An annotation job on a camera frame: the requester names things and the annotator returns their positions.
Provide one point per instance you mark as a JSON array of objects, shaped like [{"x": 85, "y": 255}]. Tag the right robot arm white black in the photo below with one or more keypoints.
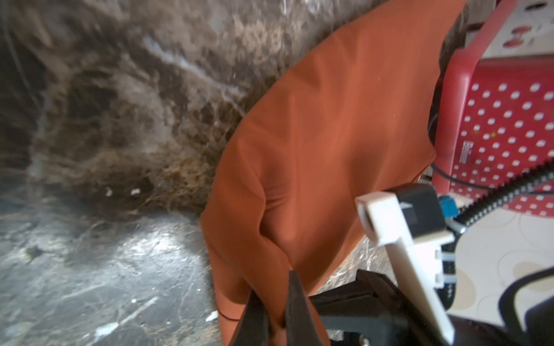
[{"x": 510, "y": 190}]

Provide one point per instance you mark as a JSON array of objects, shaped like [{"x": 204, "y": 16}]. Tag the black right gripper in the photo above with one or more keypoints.
[{"x": 419, "y": 231}]

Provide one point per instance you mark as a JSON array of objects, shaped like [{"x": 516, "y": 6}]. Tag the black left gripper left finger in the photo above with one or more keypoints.
[{"x": 253, "y": 327}]

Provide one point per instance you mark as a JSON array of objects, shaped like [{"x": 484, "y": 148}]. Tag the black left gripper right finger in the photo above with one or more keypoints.
[{"x": 301, "y": 328}]

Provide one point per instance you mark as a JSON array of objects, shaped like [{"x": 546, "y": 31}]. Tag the red polka dot toaster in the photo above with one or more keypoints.
[{"x": 496, "y": 112}]

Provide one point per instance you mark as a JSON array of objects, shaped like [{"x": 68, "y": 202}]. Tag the rust orange skirt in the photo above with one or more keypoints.
[{"x": 349, "y": 119}]

